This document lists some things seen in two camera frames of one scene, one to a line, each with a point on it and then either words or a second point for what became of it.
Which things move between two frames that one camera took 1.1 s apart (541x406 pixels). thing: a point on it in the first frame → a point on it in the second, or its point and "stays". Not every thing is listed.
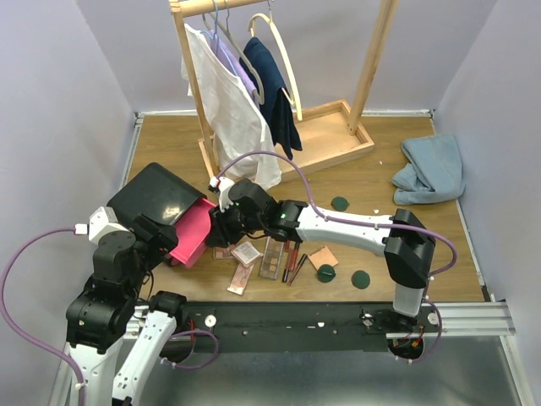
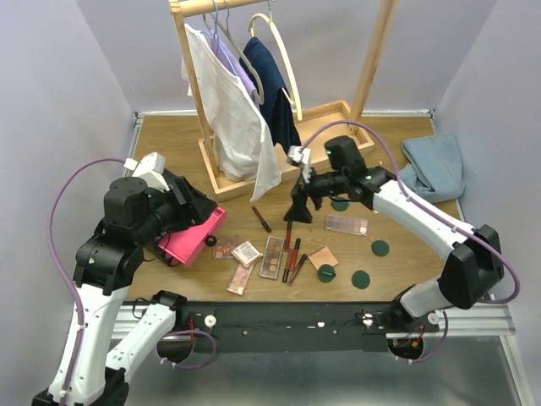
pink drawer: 193,228 stays
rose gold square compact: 322,256 stays
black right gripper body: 231,225 → 321,185
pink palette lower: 238,282 stays
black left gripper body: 161,241 → 186,197
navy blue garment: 276,103 stays
